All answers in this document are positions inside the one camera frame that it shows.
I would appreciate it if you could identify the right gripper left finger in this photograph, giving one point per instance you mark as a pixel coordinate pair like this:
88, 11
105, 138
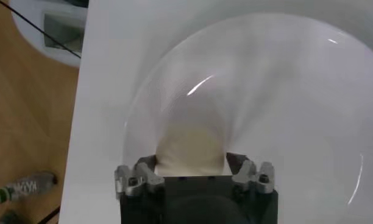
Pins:
150, 179

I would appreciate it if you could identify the white steamed baozi bun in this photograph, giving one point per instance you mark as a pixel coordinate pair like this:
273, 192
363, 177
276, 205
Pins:
189, 152

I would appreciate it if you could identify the white round plate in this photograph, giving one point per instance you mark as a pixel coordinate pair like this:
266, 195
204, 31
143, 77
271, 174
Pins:
281, 106

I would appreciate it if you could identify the clear plastic water bottle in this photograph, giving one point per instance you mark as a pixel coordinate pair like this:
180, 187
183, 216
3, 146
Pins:
28, 185

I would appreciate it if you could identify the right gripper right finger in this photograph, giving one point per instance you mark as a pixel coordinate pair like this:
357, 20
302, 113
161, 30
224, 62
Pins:
246, 173

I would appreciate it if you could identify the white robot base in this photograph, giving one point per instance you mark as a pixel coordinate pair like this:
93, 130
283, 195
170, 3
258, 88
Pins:
31, 18

